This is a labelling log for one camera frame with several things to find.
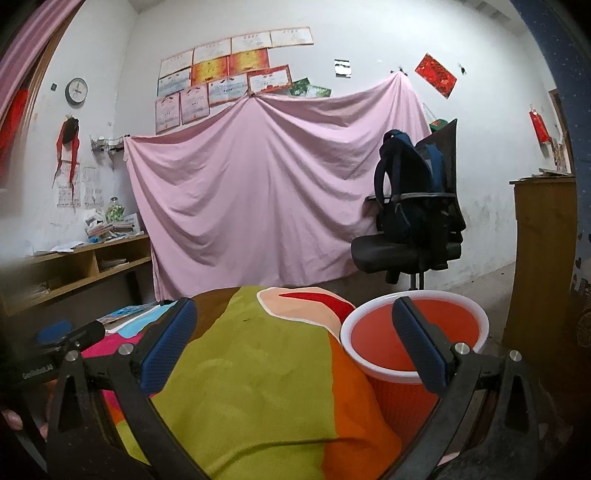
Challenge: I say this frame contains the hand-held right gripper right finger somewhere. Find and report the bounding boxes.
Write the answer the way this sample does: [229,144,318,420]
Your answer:
[385,296,541,480]

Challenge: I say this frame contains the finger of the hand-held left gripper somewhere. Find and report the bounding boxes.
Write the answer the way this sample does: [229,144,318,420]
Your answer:
[65,320,106,354]
[33,322,75,347]

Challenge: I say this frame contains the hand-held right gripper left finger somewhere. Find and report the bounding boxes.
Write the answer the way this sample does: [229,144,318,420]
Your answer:
[45,298,211,480]

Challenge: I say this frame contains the person's left hand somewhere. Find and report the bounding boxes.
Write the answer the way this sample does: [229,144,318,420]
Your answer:
[0,407,51,441]

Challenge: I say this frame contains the blue cover book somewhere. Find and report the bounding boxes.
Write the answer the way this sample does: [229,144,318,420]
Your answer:
[96,302,160,330]

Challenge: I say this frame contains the wooden shelf desk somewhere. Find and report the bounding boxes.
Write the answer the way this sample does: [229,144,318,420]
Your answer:
[0,233,153,319]

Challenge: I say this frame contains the multicoloured blanket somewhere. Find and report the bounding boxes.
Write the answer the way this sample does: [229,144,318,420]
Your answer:
[81,285,416,480]

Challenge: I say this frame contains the black office chair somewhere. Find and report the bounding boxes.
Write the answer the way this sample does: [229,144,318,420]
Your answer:
[351,119,467,291]

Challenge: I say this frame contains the stack of books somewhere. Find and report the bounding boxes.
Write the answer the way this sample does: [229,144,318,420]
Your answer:
[85,213,141,241]

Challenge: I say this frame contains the wooden cabinet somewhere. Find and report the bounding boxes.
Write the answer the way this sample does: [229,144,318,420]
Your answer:
[501,173,578,352]

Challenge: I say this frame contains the dark blue backpack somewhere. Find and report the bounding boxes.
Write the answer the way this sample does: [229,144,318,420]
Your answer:
[374,129,455,243]

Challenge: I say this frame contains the red scarf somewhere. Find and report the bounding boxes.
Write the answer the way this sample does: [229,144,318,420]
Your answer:
[53,121,83,213]

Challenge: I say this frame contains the pink hanging sheet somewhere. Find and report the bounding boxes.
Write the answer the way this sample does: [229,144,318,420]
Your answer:
[124,71,432,303]

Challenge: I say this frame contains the red hanging ornament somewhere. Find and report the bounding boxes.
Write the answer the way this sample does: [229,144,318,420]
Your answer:
[529,107,552,145]

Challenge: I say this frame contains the green photos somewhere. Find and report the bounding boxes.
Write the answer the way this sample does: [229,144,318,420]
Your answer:
[290,78,332,99]

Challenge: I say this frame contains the paper wall calendar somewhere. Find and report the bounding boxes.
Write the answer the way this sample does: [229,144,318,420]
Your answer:
[56,164,103,209]

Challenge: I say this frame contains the metal wall rack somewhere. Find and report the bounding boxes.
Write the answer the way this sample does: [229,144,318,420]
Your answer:
[90,134,132,156]

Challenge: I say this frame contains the round wall clock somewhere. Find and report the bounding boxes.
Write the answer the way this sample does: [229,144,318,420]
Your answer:
[65,77,88,104]

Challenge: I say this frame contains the red paper wall decoration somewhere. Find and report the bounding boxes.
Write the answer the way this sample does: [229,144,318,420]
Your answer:
[414,53,458,99]

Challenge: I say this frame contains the group of wall certificates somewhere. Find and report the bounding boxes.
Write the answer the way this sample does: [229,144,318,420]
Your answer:
[154,27,315,136]

